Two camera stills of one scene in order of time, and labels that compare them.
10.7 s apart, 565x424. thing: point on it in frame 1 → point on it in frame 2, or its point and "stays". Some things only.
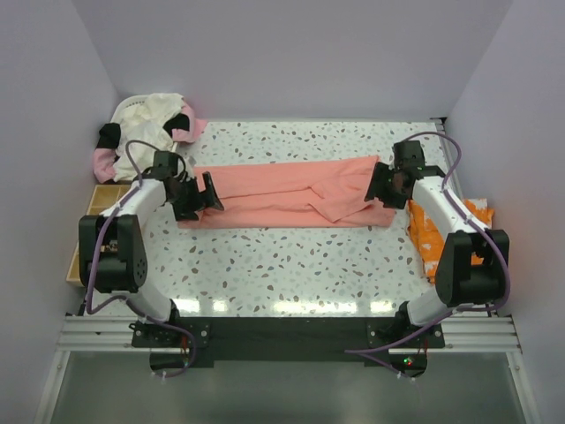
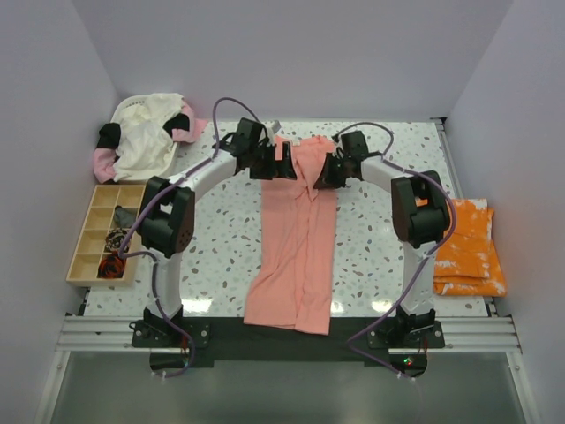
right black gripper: [376, 189] → [325, 179]
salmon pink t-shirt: [327, 193] → [292, 283]
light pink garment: [103, 164] stays
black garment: [109, 136] stays
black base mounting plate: [180, 345] stays
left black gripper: [187, 213] → [273, 169]
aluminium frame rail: [87, 334] stays
